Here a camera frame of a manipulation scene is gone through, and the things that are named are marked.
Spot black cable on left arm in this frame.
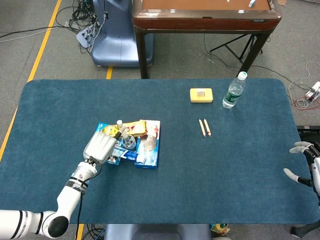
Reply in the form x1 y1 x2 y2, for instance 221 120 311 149
75 156 103 240

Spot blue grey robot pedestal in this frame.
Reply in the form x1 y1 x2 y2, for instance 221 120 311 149
91 0 155 68

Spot black equipment frame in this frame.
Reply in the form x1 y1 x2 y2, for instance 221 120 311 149
296 124 320 145

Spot small clear bottle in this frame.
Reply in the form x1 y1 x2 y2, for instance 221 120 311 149
116 119 133 147

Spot black floor cable bundle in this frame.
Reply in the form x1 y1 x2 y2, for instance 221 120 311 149
56 0 101 56

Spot blue cookie box brown picture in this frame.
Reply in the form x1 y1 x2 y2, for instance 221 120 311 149
96 121 123 166

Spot black stand foot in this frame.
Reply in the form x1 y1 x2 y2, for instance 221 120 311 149
290 221 320 238

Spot grey floor power strip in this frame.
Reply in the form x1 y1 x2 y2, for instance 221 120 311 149
76 26 95 49

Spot yellow foil snack packet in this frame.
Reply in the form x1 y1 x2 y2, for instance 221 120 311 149
103 119 147 138

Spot blue grey robot torso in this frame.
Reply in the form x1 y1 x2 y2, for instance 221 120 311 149
103 223 212 240

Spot blue white toothpaste tube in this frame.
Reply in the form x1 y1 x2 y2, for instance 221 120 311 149
111 146 140 163

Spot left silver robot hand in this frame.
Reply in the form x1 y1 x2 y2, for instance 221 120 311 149
82 127 124 164

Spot clear glass jar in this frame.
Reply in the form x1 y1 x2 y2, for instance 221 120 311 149
121 134 138 152

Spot red floor cable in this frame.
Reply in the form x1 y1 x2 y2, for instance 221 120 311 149
294 96 320 110

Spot yellow sponge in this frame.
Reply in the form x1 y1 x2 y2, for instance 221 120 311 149
189 87 215 104

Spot brown wooden mahjong table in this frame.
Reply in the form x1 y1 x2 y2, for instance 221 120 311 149
131 0 283 80

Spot blue felt table cover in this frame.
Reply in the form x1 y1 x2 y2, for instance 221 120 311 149
0 78 320 225

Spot blue Oreo cookie box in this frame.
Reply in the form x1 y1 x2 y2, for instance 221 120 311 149
134 120 161 170

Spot white power strip red switch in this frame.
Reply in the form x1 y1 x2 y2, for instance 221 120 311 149
304 81 320 101

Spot yellow green toy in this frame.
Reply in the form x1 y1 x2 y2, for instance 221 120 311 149
209 223 230 237

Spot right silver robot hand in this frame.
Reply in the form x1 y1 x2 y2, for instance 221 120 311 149
283 141 320 198

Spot plain wooden pencil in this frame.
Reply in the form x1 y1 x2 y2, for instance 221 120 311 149
198 118 207 137

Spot clear water bottle green label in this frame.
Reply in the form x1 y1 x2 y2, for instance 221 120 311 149
222 71 248 109

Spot white floor cable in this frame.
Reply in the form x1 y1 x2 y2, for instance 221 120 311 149
287 61 320 107

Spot black tripod stand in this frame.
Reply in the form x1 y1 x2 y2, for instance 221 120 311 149
209 33 264 63

